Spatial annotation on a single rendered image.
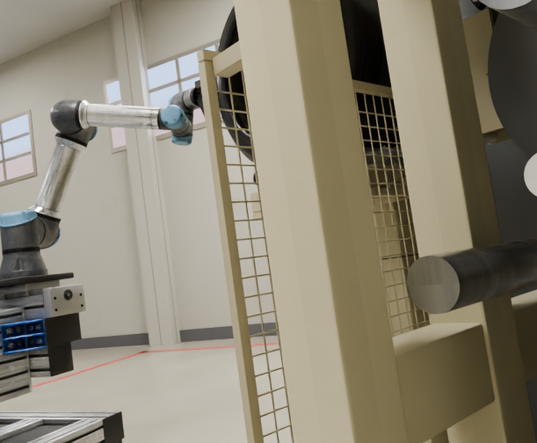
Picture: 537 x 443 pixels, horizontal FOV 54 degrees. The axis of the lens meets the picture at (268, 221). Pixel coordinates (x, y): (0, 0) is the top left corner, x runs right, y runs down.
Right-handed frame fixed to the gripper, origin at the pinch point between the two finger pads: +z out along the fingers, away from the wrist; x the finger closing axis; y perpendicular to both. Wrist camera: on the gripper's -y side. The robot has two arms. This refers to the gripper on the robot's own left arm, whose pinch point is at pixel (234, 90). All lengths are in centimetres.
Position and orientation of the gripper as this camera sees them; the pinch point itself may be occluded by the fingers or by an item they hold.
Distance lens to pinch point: 177.0
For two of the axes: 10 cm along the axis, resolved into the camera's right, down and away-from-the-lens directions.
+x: 7.4, -0.5, 6.7
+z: 6.7, -0.3, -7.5
